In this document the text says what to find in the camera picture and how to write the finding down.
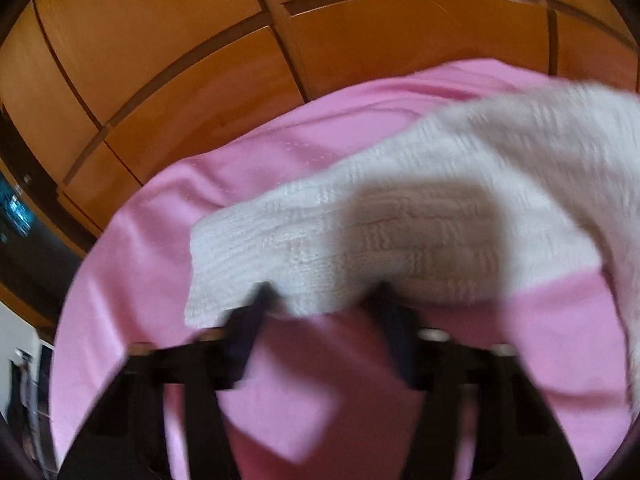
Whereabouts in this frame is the white knitted sweater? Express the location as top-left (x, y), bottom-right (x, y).
top-left (184, 81), bottom-right (640, 423)

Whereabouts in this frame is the pink bed sheet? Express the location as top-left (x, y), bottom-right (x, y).
top-left (50, 58), bottom-right (633, 480)

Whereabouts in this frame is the dark screen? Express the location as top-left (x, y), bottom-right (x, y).
top-left (0, 170), bottom-right (36, 241)

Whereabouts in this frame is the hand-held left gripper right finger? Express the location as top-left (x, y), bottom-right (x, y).
top-left (361, 282), bottom-right (583, 480)

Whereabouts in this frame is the wooden wardrobe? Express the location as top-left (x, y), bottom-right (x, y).
top-left (0, 0), bottom-right (640, 328)

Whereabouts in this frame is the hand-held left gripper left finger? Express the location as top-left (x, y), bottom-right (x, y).
top-left (59, 282), bottom-right (277, 480)

